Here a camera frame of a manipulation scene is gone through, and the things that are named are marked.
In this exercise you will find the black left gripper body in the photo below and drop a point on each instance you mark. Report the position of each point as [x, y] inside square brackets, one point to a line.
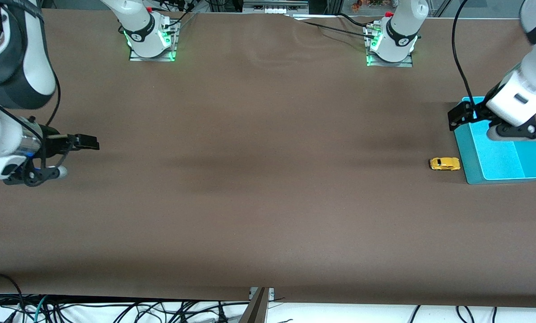
[480, 110]

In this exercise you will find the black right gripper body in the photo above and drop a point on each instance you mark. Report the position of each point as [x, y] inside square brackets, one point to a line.
[52, 142]

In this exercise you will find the yellow beetle toy car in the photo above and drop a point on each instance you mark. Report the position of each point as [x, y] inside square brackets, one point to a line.
[445, 164]

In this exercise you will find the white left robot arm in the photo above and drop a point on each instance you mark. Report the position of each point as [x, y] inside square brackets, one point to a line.
[526, 94]

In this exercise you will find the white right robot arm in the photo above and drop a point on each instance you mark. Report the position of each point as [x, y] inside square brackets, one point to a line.
[7, 67]

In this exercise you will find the turquoise plastic bin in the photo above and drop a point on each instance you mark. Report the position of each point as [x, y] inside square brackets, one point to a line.
[506, 161]

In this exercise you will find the orange background object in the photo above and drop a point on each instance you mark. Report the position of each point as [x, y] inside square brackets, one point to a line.
[357, 5]

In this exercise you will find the brown table mat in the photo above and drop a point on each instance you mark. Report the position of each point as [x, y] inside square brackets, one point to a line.
[268, 202]

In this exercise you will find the white power strip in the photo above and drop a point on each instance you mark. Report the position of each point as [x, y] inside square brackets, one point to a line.
[274, 6]

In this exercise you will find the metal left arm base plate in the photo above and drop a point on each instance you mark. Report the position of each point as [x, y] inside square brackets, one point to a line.
[409, 63]

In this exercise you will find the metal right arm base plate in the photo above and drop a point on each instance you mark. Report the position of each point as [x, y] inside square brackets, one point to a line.
[174, 49]

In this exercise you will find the aluminium profile post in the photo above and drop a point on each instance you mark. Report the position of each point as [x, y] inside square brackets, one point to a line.
[255, 309]

